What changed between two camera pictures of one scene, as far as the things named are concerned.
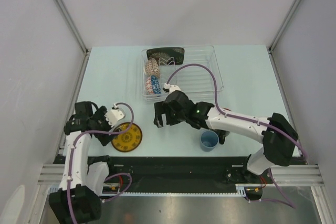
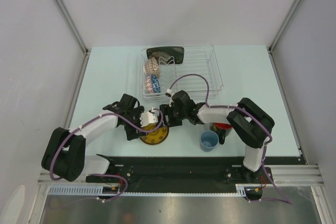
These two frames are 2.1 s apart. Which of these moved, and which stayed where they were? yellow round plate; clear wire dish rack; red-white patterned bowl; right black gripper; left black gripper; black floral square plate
Moved: yellow round plate; left black gripper
Stayed: black floral square plate; red-white patterned bowl; clear wire dish rack; right black gripper
